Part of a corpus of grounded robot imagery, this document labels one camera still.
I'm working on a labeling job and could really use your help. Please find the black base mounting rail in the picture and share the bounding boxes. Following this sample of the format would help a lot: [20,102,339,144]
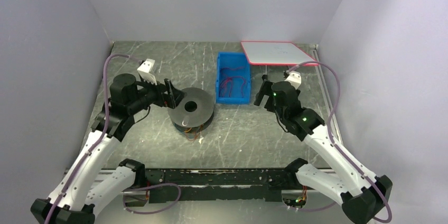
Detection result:
[125,168,303,203]

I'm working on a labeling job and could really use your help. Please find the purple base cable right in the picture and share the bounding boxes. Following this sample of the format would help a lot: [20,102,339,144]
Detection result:
[287,199,339,213]

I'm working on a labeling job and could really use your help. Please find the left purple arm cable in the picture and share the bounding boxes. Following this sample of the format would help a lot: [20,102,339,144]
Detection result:
[43,53,144,224]

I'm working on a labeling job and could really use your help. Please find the white board red rim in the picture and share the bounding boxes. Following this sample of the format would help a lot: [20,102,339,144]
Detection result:
[241,41,317,66]

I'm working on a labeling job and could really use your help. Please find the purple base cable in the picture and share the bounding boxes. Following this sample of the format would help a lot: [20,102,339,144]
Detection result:
[287,199,339,213]
[122,183,182,216]

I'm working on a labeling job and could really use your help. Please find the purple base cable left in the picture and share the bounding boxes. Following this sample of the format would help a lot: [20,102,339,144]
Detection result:
[122,183,182,216]

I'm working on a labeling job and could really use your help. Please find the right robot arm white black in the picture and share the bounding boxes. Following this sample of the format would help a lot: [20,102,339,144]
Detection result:
[254,76,393,223]

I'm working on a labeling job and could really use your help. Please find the red cable in bin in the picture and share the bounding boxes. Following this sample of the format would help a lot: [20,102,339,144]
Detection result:
[218,66,247,98]

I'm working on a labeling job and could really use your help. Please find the grey perforated cable spool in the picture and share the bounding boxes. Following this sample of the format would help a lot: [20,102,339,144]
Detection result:
[168,87,215,134]

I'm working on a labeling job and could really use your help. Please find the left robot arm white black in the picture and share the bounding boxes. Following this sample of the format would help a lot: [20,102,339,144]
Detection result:
[31,73,185,223]

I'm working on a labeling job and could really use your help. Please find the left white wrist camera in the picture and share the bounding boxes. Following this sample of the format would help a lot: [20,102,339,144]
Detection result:
[137,59,157,85]

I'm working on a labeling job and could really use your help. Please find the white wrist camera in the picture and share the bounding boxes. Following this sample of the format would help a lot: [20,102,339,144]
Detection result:
[284,71,302,90]
[137,59,157,85]

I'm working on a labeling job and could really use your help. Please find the blue plastic bin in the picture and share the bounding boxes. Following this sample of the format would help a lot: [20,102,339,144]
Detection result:
[215,51,251,105]

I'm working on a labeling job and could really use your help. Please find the cable bundle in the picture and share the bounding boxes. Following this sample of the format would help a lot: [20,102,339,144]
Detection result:
[175,124,207,143]

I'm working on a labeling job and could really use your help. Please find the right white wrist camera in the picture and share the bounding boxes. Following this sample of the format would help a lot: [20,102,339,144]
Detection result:
[284,71,302,90]

